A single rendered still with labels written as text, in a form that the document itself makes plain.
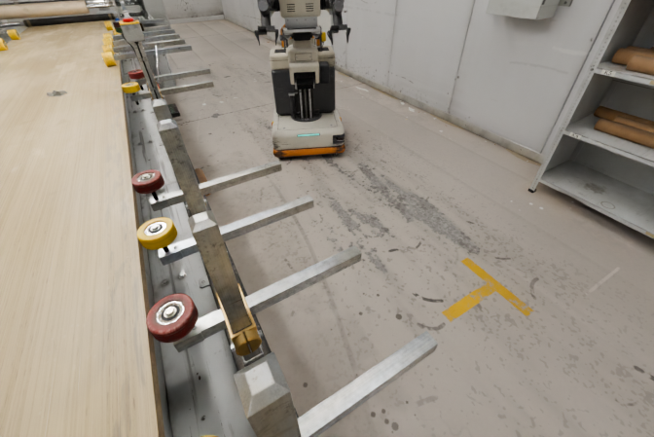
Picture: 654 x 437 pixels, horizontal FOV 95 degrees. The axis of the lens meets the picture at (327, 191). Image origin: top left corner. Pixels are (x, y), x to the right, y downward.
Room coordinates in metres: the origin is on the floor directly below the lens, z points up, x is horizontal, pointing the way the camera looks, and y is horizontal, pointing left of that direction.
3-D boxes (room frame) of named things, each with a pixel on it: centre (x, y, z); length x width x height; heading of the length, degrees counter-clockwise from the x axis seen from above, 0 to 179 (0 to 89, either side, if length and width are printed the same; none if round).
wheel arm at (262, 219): (0.61, 0.24, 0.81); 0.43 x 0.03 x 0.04; 119
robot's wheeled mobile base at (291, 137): (2.60, 0.17, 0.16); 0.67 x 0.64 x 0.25; 5
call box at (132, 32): (1.40, 0.79, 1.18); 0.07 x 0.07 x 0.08; 29
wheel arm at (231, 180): (0.83, 0.36, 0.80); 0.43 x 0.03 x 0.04; 119
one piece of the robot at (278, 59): (2.69, 0.18, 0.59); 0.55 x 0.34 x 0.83; 95
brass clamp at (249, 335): (0.33, 0.19, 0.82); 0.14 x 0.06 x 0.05; 29
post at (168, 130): (0.53, 0.30, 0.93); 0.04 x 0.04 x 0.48; 29
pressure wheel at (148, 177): (0.73, 0.53, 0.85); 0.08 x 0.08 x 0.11
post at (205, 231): (0.31, 0.18, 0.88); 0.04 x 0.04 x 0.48; 29
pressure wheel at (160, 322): (0.30, 0.29, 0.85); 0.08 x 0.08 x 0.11
